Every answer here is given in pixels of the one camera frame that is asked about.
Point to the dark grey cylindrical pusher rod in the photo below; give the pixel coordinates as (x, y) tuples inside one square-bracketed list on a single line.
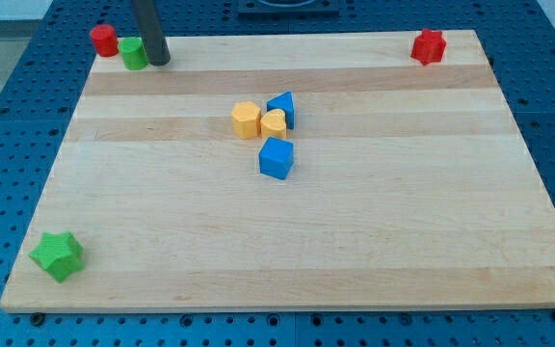
[(150, 28)]

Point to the green star block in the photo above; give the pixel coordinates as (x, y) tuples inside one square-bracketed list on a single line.
[(59, 255)]

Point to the red star block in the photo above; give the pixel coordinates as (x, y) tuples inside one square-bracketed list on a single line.
[(428, 47)]

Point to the green cylinder block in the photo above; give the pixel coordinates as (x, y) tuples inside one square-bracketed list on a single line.
[(132, 52)]

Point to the red cylinder block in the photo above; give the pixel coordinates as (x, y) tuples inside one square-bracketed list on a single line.
[(105, 40)]

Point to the yellow hexagon block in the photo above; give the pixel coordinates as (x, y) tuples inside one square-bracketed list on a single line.
[(245, 117)]

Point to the blue triangle block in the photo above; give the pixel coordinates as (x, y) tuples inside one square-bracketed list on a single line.
[(284, 102)]

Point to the yellow heart block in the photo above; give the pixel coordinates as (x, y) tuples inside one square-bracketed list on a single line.
[(273, 124)]

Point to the blue cube block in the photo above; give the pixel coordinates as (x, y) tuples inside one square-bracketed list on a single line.
[(276, 158)]

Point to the light wooden board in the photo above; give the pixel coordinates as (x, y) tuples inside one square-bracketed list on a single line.
[(411, 187)]

